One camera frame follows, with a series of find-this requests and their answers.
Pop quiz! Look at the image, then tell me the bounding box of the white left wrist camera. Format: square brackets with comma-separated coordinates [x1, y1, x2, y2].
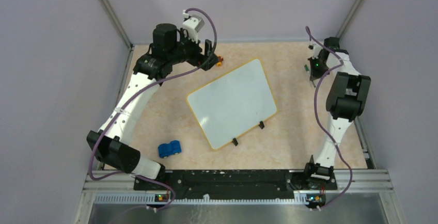
[182, 10, 205, 43]

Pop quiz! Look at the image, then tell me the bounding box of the aluminium frame rail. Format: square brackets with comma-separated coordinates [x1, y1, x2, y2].
[74, 169, 405, 223]

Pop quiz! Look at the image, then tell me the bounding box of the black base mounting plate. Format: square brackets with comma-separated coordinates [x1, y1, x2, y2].
[132, 168, 338, 201]

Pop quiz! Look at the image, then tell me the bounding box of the red toy train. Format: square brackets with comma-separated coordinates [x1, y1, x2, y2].
[216, 56, 224, 67]

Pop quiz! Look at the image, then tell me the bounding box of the yellow-framed whiteboard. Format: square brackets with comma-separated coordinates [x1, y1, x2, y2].
[186, 58, 277, 150]

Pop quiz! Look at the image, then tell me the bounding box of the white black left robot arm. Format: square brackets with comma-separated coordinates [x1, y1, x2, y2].
[86, 20, 219, 190]

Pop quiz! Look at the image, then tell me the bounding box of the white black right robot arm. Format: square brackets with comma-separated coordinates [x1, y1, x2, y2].
[303, 37, 371, 189]

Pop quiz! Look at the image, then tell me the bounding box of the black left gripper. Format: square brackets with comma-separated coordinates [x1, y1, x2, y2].
[168, 27, 220, 70]

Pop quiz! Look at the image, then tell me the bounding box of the blue toy car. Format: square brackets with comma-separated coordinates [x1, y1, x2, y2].
[158, 140, 182, 158]

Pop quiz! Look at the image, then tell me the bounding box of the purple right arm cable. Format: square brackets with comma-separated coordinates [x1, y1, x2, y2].
[304, 25, 354, 212]

